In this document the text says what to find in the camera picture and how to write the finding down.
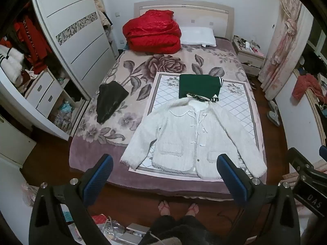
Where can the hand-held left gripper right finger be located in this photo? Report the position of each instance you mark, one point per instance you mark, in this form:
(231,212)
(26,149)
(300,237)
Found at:
(233,178)

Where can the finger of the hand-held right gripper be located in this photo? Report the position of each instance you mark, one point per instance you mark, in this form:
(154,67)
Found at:
(324,151)
(297,159)

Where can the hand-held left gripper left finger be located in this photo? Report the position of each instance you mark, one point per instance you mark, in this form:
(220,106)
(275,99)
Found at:
(98,181)

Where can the white fluffy jacket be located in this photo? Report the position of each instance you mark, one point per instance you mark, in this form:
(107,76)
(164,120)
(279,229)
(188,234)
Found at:
(178,137)

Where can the bagged clothes pile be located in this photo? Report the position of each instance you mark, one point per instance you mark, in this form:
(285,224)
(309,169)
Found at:
(62,117)

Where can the white fluffy striped clothes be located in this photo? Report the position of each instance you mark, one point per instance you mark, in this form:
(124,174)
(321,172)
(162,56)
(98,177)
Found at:
(12,63)

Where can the red hanging clothes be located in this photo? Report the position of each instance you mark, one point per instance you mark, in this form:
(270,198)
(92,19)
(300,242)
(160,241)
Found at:
(30,43)

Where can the red patterned pouch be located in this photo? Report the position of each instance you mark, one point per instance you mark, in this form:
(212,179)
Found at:
(99,219)

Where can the grey slipper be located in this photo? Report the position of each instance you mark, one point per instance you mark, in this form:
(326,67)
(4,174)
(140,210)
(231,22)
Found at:
(273,118)
(273,106)

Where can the clear plastic bags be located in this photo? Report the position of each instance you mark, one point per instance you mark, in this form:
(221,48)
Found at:
(113,228)

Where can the person's right foot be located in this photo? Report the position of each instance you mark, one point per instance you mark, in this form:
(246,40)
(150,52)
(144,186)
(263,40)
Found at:
(192,209)

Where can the person's foot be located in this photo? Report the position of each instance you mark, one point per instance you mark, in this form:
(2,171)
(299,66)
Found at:
(165,209)
(192,209)

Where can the white flat box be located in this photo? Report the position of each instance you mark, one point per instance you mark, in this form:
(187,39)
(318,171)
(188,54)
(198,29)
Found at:
(138,229)

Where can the person's dark pants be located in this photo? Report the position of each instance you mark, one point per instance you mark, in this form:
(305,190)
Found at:
(189,231)

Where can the red jacket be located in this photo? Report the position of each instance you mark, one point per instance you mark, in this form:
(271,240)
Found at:
(306,84)

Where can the person's left foot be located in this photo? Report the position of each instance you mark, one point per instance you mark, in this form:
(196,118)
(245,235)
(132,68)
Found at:
(165,209)

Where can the white diamond-patterned mat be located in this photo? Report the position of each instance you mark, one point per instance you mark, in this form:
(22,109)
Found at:
(235,102)

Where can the black garment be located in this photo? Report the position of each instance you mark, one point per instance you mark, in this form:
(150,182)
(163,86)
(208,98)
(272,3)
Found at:
(109,99)

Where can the dark shoes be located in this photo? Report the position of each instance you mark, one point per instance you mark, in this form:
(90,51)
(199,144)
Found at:
(253,84)

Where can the white low cabinet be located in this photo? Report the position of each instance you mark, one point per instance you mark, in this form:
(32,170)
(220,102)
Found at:
(12,143)

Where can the green folded garment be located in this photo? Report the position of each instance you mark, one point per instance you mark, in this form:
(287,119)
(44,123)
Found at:
(199,85)

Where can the pink floral curtain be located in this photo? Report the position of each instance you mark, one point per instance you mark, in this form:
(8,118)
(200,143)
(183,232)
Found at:
(281,51)

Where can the white nightstand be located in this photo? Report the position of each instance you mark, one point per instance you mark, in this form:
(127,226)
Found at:
(251,60)

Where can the white drawer unit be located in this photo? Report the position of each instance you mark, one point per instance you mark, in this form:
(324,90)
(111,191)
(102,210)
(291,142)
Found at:
(42,86)

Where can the nightstand clutter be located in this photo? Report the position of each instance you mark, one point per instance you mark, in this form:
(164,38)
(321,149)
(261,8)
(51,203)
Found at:
(246,44)

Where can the floral rose blanket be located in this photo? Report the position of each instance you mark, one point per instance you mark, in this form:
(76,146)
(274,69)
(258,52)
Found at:
(163,63)

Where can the white pillow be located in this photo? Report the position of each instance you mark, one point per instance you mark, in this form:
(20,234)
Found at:
(198,37)

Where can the white wardrobe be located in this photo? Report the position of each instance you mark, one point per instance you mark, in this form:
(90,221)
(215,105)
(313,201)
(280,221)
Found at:
(76,30)

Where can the red quilt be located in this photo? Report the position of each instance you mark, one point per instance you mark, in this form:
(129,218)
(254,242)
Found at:
(150,33)

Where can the beige hanging coats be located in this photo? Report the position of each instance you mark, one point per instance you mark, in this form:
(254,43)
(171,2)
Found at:
(102,15)

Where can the bed with beige headboard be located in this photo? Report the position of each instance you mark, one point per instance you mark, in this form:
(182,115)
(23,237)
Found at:
(199,15)

